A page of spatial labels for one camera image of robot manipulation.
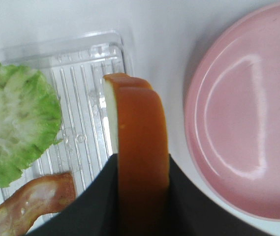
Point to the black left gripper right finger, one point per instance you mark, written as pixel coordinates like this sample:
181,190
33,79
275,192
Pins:
192,213

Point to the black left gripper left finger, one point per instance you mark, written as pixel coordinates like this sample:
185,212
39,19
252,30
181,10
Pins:
93,213

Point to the bacon strip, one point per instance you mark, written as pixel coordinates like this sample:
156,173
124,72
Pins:
40,196

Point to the bread slice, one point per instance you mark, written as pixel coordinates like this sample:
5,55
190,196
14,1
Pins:
139,136

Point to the green lettuce leaf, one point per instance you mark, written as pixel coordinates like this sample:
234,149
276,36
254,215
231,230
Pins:
30,118

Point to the pink round plate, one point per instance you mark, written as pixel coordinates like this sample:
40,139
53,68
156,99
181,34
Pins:
232,115

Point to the left clear plastic tray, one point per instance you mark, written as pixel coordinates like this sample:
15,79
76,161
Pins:
75,68

